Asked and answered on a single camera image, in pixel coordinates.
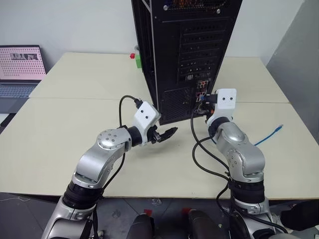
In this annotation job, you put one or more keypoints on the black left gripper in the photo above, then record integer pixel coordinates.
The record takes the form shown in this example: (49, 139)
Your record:
(154, 135)

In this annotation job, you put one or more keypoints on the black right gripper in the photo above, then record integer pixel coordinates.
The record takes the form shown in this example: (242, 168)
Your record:
(210, 110)

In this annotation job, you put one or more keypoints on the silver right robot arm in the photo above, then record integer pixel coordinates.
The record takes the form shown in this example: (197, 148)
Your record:
(239, 154)

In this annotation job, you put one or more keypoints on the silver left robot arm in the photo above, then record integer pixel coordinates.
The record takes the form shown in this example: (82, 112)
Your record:
(99, 159)

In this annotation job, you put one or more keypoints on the black computer tower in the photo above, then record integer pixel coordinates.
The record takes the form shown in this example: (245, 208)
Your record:
(194, 37)

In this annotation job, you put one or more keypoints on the green block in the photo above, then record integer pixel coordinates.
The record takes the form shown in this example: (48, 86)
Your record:
(138, 61)

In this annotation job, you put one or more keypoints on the small red tab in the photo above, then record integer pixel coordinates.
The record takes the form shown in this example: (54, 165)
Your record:
(148, 212)

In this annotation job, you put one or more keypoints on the small red block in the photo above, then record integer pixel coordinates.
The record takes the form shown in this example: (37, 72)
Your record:
(132, 55)

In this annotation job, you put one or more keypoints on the dark rounded shape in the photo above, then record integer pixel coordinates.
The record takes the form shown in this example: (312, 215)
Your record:
(144, 227)
(203, 225)

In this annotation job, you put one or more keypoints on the grey laptop with pink screen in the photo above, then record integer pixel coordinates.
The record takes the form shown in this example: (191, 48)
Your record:
(20, 69)

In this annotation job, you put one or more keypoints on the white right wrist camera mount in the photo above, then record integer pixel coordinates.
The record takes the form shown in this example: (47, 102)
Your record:
(225, 102)

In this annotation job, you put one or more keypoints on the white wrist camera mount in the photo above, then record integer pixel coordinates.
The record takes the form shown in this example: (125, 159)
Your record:
(225, 102)
(145, 114)

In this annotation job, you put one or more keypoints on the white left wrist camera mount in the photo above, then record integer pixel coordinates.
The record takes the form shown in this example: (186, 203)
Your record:
(145, 114)

